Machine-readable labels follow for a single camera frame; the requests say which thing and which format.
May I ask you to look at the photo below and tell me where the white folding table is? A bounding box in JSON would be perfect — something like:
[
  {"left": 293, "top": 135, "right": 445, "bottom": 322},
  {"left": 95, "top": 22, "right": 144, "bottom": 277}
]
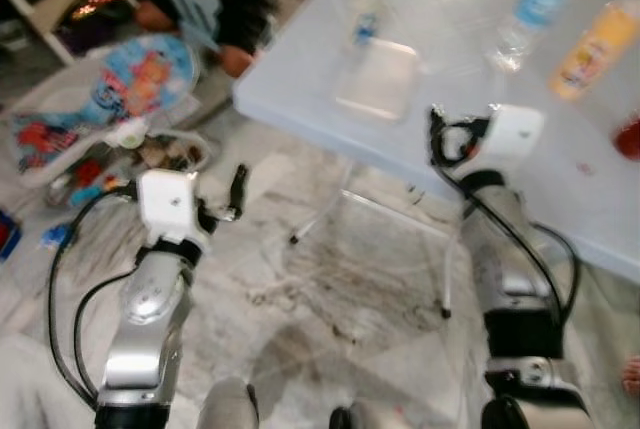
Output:
[{"left": 232, "top": 0, "right": 640, "bottom": 282}]

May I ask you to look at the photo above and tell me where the clear plastic food container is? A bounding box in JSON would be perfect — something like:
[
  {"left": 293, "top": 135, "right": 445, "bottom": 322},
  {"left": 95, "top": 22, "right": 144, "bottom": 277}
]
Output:
[{"left": 333, "top": 36, "right": 423, "bottom": 123}]

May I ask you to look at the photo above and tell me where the blue label water bottle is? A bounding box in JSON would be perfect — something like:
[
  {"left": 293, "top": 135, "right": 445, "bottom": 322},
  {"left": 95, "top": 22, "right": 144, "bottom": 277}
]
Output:
[{"left": 488, "top": 0, "right": 587, "bottom": 75}]

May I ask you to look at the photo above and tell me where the colourful print baby bouncer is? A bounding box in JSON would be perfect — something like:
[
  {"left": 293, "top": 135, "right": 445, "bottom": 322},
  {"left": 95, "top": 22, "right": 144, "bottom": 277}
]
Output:
[{"left": 0, "top": 33, "right": 216, "bottom": 205}]

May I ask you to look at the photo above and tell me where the orange juice bottle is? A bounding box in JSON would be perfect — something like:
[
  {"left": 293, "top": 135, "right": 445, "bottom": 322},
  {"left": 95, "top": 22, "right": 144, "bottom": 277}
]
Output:
[{"left": 547, "top": 0, "right": 640, "bottom": 102}]

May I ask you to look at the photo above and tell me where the small blue toy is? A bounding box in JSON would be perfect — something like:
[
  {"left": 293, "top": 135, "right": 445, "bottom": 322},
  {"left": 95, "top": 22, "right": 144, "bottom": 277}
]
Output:
[{"left": 40, "top": 224, "right": 73, "bottom": 250}]

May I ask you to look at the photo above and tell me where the small clear water bottle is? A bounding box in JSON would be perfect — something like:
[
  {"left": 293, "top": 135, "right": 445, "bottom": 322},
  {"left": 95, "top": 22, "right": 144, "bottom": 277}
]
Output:
[{"left": 348, "top": 0, "right": 393, "bottom": 50}]

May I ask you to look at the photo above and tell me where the red drink bottle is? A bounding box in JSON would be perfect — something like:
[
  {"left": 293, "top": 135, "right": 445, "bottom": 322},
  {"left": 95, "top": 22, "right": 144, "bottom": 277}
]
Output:
[{"left": 614, "top": 114, "right": 640, "bottom": 162}]

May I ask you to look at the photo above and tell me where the seated person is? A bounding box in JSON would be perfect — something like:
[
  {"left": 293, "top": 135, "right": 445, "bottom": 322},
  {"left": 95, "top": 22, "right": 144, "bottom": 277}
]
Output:
[{"left": 130, "top": 0, "right": 296, "bottom": 78}]

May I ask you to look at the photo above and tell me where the grey robot left leg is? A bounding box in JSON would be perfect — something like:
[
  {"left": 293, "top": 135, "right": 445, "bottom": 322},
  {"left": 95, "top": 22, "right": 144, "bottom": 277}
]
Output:
[{"left": 195, "top": 377, "right": 263, "bottom": 429}]

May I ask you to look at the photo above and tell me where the grey robot leg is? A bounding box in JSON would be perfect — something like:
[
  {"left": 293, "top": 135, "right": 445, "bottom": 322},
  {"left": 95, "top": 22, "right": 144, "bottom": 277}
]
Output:
[
  {"left": 330, "top": 399, "right": 413, "bottom": 429},
  {"left": 195, "top": 377, "right": 263, "bottom": 429}
]

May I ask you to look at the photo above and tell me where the bare human foot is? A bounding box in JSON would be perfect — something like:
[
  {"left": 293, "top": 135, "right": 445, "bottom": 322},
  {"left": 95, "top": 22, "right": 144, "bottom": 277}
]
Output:
[{"left": 620, "top": 354, "right": 640, "bottom": 397}]

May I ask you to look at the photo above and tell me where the grey robot right leg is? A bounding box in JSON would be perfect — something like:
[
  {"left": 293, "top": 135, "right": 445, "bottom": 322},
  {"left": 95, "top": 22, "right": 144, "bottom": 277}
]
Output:
[{"left": 330, "top": 399, "right": 413, "bottom": 429}]

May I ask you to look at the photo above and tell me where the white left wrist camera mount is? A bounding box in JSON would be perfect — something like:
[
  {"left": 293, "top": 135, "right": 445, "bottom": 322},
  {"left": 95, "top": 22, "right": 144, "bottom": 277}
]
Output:
[{"left": 137, "top": 169, "right": 204, "bottom": 246}]

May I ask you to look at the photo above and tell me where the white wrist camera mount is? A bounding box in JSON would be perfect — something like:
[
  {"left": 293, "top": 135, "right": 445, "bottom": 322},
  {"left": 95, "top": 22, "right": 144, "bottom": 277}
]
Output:
[
  {"left": 137, "top": 169, "right": 204, "bottom": 246},
  {"left": 484, "top": 104, "right": 547, "bottom": 167}
]

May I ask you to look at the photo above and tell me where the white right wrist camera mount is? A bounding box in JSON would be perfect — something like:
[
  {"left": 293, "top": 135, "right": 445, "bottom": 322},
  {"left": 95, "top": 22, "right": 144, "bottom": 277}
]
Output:
[{"left": 484, "top": 104, "right": 547, "bottom": 167}]

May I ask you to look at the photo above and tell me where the metal table leg frame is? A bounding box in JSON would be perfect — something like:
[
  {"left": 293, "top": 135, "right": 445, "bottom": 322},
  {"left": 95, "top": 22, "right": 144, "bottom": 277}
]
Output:
[{"left": 288, "top": 154, "right": 453, "bottom": 320}]

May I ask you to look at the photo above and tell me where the short black left arm cable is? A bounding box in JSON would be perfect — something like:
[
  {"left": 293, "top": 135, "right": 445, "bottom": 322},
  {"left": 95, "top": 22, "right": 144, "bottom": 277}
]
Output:
[{"left": 72, "top": 267, "right": 136, "bottom": 398}]

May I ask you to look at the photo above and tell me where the long black left arm cable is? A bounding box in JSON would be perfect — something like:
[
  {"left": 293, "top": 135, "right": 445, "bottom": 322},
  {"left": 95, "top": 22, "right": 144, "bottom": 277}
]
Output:
[{"left": 46, "top": 185, "right": 136, "bottom": 412}]

